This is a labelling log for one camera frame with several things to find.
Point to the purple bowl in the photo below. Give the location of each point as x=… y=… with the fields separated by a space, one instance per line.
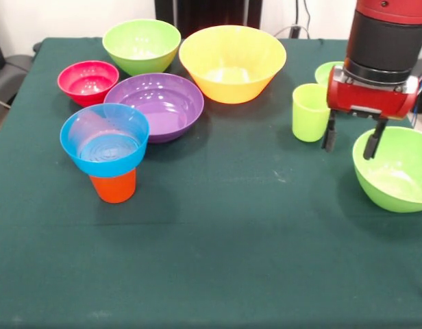
x=163 y=109

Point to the orange cup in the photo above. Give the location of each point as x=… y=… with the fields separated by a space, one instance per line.
x=115 y=190

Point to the grey chair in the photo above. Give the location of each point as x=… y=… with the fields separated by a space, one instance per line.
x=7 y=79

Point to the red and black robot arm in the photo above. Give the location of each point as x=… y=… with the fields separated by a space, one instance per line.
x=382 y=41

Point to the small black armrest pad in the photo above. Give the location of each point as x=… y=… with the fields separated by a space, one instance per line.
x=37 y=47

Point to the pink bowl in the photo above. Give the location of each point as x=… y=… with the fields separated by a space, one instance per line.
x=87 y=96

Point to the yellow-green cup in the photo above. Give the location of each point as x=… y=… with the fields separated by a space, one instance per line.
x=307 y=123

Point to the large yellow bowl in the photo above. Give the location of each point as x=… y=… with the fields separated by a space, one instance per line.
x=231 y=89

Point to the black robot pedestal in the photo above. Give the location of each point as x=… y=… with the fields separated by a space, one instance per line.
x=204 y=13

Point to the large light green bowl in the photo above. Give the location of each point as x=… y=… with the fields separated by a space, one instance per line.
x=392 y=195
x=139 y=41

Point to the blue bowl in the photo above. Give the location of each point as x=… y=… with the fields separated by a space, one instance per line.
x=108 y=167

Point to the small green bowl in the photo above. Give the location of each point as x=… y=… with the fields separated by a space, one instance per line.
x=324 y=73

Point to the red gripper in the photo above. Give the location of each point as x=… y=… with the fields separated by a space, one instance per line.
x=368 y=99

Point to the dark green tablecloth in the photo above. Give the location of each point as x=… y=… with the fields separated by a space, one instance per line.
x=211 y=257

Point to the black power plug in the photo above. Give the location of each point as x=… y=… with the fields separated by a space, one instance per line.
x=294 y=31

